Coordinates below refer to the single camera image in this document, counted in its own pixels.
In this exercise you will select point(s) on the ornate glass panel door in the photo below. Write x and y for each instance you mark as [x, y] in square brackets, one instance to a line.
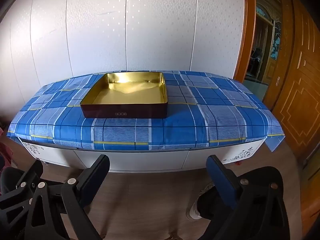
[275, 45]

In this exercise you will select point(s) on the small red object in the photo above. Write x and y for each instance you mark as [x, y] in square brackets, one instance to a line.
[238, 163]

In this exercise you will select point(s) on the gold lined tin box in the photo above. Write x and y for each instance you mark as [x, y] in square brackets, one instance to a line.
[125, 90]

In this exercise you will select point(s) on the white floral print cabinet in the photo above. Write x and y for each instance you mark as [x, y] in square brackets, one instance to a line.
[212, 158]

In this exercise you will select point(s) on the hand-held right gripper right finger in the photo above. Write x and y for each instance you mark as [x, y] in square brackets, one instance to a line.
[222, 180]

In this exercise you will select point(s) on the wooden door frame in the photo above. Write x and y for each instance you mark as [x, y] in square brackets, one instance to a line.
[246, 30]

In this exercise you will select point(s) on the white lace-up shoe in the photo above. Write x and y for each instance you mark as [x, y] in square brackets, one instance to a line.
[196, 205]

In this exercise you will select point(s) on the red cloth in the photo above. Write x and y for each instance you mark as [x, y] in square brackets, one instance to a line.
[5, 150]

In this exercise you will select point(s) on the carved wooden door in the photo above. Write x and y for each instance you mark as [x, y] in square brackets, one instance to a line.
[295, 92]

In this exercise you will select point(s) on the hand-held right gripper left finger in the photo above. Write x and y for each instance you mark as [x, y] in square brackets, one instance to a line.
[96, 177]

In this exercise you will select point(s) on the person's left leg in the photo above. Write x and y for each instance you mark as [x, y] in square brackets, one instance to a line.
[7, 180]

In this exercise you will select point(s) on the blue plaid tablecloth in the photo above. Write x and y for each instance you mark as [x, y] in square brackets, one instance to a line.
[175, 130]

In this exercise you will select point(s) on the dark chair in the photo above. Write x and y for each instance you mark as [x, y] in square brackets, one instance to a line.
[255, 57]

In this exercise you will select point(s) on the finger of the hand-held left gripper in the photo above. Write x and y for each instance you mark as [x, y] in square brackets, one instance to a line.
[30, 175]

